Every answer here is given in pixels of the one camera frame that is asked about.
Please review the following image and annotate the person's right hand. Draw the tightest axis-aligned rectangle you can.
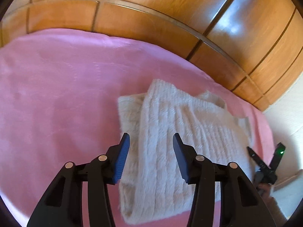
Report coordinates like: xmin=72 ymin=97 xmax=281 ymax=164
xmin=257 ymin=183 xmax=272 ymax=199

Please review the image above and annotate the pink bedspread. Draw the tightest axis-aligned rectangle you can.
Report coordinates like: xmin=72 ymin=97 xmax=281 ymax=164
xmin=1 ymin=29 xmax=274 ymax=226

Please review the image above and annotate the orange wooden wardrobe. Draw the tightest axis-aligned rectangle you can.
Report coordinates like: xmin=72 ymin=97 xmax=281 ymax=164
xmin=1 ymin=0 xmax=302 ymax=111

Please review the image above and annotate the white knitted sweater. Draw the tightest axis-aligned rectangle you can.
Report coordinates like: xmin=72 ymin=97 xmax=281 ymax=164
xmin=118 ymin=79 xmax=254 ymax=225

